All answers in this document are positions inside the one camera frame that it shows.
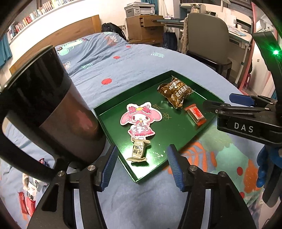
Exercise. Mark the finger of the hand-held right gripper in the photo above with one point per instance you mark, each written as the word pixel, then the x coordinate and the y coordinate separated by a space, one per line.
pixel 220 108
pixel 241 99

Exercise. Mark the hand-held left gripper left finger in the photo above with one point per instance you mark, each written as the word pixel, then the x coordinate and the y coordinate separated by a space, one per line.
pixel 109 167

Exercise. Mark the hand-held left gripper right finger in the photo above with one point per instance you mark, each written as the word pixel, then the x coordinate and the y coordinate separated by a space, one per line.
pixel 176 169

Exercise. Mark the small red candy bar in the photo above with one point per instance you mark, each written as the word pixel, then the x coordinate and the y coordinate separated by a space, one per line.
pixel 195 113

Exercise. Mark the small beige candy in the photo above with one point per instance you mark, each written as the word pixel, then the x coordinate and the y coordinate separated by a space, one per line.
pixel 137 152

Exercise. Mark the green tray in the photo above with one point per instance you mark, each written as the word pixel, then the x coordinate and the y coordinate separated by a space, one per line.
pixel 171 130

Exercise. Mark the brown oatmeal packet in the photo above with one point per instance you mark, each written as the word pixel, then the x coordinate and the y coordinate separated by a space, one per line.
pixel 176 90

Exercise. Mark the pink cartoon character packet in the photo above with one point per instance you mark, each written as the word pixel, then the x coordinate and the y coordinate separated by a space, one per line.
pixel 141 119

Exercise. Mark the red and white snack packet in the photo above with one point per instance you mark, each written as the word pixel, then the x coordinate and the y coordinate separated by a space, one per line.
pixel 30 198

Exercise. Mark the person's right hand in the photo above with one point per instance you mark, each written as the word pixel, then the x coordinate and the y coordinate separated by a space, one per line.
pixel 265 163

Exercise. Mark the red stool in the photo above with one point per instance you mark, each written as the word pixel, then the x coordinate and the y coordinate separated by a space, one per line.
pixel 246 81

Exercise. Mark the blue printed blanket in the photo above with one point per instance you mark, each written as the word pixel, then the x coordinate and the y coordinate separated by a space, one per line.
pixel 132 204

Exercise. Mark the white desk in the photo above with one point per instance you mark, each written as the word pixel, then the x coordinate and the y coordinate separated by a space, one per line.
pixel 240 37

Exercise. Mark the grey chair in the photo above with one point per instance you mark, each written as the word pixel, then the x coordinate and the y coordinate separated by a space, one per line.
pixel 207 33

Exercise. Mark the beige knitted scarf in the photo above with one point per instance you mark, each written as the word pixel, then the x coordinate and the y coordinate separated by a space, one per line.
pixel 184 37

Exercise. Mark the navy tote bag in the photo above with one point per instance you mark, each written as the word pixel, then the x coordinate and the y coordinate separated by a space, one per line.
pixel 170 39

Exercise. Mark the wooden cabinet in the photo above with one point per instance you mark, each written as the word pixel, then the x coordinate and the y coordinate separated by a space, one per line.
pixel 136 28

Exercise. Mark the teal curtain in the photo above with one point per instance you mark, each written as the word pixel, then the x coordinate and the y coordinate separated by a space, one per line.
pixel 5 52
pixel 151 2

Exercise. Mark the grey printer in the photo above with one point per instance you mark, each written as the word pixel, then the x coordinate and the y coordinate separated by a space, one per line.
pixel 138 10

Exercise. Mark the black backpack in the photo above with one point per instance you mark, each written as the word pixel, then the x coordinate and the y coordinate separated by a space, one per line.
pixel 112 28

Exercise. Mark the wooden headboard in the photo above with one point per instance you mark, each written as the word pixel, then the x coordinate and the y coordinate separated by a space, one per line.
pixel 83 26

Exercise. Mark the row of books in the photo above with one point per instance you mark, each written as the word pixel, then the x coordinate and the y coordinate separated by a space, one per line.
pixel 33 15

